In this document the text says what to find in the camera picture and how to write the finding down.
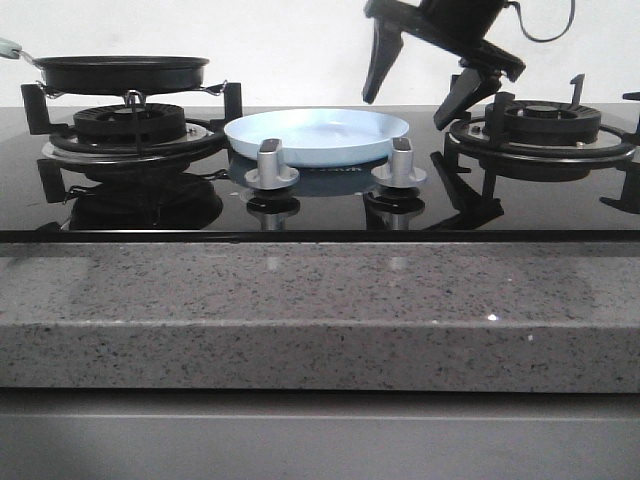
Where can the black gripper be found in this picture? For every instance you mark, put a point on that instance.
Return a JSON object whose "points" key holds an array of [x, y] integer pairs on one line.
{"points": [[458, 27]]}

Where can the light blue plate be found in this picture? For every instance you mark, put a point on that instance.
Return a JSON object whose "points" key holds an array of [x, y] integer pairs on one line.
{"points": [[318, 137]]}

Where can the black frying pan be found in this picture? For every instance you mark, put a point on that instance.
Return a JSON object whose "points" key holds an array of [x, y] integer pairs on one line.
{"points": [[113, 75]]}

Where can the right black pan support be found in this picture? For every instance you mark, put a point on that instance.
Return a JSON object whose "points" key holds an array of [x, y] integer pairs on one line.
{"points": [[483, 139]]}

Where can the black pan support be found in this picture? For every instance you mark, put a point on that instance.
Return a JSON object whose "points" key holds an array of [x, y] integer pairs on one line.
{"points": [[483, 139], [134, 163]]}

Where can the silver right stove knob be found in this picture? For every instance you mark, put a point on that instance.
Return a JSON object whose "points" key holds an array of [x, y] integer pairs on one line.
{"points": [[399, 171]]}

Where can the silver stove knob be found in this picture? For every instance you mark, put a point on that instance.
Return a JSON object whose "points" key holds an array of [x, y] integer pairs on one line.
{"points": [[399, 171], [272, 172]]}

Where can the right black gas burner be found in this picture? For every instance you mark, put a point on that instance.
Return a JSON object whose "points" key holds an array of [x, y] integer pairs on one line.
{"points": [[548, 123]]}

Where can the black gas burner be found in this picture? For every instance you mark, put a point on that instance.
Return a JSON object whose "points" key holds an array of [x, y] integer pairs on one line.
{"points": [[118, 125], [548, 123]]}

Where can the silver left stove knob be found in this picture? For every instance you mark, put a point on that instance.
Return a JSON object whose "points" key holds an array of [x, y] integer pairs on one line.
{"points": [[272, 172]]}

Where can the left black gas burner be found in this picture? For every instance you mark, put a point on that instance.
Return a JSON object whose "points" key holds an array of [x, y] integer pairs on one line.
{"points": [[118, 125]]}

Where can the left black pan support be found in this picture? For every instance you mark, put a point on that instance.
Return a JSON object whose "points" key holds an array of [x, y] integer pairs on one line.
{"points": [[134, 163]]}

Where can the black glass cooktop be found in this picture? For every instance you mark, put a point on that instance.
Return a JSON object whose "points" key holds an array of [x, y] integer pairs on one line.
{"points": [[464, 199]]}

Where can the grey cabinet drawer front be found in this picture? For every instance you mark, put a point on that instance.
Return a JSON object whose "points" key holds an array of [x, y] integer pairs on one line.
{"points": [[73, 434]]}

